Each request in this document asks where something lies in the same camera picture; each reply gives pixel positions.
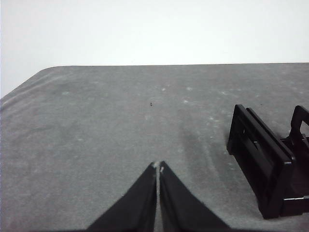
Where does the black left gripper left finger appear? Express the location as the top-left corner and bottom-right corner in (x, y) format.
(85, 161), (158, 232)

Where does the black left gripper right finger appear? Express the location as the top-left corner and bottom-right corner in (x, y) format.
(158, 160), (232, 232)

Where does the black plastic dish rack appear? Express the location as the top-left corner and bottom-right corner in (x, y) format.
(226, 104), (309, 219)

